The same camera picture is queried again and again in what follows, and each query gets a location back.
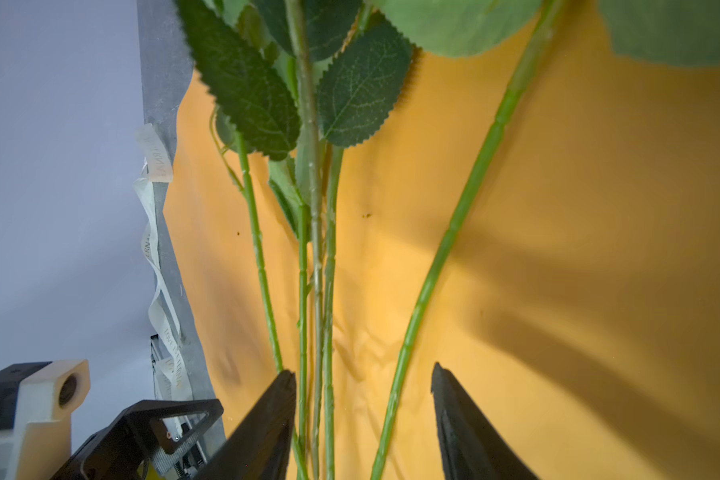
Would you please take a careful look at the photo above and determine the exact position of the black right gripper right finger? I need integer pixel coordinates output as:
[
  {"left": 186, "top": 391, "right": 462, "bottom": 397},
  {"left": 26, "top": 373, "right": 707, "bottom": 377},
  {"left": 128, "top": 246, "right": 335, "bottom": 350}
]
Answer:
[{"left": 431, "top": 364, "right": 537, "bottom": 479}]

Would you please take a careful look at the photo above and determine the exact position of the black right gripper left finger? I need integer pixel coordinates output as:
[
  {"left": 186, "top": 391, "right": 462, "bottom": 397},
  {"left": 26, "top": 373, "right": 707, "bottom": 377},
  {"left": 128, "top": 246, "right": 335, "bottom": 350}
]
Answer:
[{"left": 195, "top": 370, "right": 296, "bottom": 480}]

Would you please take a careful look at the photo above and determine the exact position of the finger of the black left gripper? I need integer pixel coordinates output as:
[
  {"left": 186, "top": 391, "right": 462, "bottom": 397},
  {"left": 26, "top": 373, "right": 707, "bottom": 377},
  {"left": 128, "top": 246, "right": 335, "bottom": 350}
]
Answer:
[{"left": 53, "top": 399, "right": 223, "bottom": 479}]

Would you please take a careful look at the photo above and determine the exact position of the orange yellow wrapping paper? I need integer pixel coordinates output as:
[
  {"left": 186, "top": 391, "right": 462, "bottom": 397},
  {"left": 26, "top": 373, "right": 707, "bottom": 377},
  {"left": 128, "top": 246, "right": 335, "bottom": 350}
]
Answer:
[{"left": 165, "top": 1, "right": 720, "bottom": 479}]

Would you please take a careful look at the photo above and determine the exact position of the cream fake rose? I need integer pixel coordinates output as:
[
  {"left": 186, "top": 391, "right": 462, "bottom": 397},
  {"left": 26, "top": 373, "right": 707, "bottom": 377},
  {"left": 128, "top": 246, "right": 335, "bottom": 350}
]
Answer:
[{"left": 259, "top": 1, "right": 396, "bottom": 479}]

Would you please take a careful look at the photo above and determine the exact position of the cream printed ribbon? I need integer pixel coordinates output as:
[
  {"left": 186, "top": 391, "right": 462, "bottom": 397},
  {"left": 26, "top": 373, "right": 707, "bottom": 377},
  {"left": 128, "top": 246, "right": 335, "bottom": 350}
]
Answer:
[{"left": 133, "top": 123, "right": 193, "bottom": 401}]

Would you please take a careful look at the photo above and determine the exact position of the aluminium mounting rail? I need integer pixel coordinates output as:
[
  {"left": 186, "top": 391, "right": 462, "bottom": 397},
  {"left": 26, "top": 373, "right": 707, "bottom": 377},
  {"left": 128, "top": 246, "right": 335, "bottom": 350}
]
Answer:
[{"left": 148, "top": 333, "right": 211, "bottom": 480}]

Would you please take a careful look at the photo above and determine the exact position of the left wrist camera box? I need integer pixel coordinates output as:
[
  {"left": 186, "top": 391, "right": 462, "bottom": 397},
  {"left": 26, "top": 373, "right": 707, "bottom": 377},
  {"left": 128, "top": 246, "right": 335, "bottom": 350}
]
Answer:
[{"left": 0, "top": 359, "right": 91, "bottom": 480}]

